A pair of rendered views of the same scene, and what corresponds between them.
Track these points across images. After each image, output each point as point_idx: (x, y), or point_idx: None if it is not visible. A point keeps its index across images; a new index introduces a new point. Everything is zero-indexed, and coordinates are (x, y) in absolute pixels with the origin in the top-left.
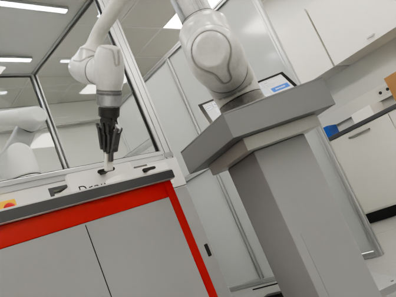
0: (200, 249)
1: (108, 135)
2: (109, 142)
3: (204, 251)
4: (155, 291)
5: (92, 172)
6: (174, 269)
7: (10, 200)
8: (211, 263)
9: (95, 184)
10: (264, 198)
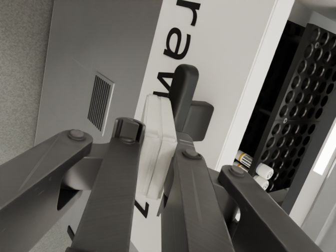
0: (78, 225)
1: (72, 249)
2: (95, 183)
3: (73, 228)
4: None
5: (233, 74)
6: None
7: None
8: (64, 217)
9: (189, 46)
10: None
